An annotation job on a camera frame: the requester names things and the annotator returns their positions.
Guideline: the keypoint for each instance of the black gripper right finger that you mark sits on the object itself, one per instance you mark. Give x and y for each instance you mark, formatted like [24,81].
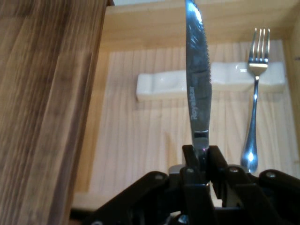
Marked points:
[257,201]

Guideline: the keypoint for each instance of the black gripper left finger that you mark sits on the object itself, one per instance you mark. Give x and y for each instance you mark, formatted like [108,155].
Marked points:
[187,199]

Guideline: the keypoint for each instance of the silver serrated table knife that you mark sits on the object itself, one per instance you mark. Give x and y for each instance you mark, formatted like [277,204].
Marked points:
[199,82]

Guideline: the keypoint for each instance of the light wood drawer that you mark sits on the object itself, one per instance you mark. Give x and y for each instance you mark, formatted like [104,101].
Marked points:
[145,140]

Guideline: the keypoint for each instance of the silver metal fork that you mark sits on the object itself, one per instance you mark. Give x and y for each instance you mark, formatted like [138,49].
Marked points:
[254,112]

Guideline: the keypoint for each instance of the white ceramic cutlery rest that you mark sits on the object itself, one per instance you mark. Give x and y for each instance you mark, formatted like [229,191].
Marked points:
[161,85]
[234,77]

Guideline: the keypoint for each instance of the dark wood drawer cabinet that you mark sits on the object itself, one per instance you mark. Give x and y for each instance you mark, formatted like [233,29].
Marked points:
[42,105]

